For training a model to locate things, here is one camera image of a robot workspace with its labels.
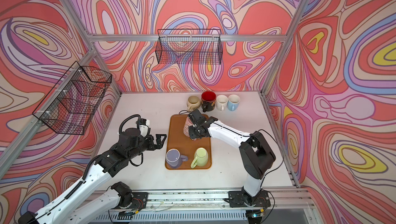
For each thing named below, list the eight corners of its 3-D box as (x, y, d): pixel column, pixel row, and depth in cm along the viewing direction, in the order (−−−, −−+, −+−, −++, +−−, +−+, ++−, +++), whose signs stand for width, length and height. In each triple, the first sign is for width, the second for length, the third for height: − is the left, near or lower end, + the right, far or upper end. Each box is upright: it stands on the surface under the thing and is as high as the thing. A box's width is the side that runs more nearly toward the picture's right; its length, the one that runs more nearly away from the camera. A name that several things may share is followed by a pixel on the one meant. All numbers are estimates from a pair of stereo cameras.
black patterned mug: (201, 113, 108) (201, 104, 100) (201, 100, 116) (201, 91, 108) (215, 113, 108) (217, 104, 100) (214, 100, 116) (215, 91, 108)
